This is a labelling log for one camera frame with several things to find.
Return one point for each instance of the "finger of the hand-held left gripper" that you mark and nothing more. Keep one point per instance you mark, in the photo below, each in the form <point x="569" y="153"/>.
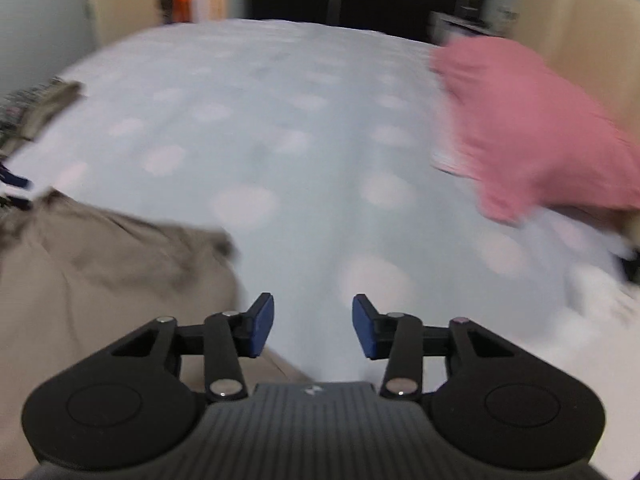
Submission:
<point x="15" y="177"/>

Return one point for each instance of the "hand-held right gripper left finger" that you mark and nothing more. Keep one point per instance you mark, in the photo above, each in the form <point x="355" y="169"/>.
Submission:
<point x="262" y="325"/>

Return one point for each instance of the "taupe long-sleeve shirt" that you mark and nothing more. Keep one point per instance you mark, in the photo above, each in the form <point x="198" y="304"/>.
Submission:
<point x="75" y="285"/>

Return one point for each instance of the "beige folded garment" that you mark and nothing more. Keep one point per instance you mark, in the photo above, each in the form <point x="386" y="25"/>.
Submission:
<point x="60" y="100"/>

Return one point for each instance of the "bed with polka-dot sheet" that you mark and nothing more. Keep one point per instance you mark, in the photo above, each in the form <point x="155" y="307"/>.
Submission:
<point x="300" y="160"/>

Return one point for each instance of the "orange object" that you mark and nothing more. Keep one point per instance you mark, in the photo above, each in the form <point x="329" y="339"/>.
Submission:
<point x="182" y="6"/>

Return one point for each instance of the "cream padded headboard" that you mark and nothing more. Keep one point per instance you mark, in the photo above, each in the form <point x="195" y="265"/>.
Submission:
<point x="590" y="25"/>

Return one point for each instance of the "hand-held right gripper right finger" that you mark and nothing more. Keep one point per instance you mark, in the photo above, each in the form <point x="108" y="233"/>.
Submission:
<point x="362" y="327"/>

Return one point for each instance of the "pink pillow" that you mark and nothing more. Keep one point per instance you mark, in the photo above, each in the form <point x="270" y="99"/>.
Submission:
<point x="525" y="125"/>

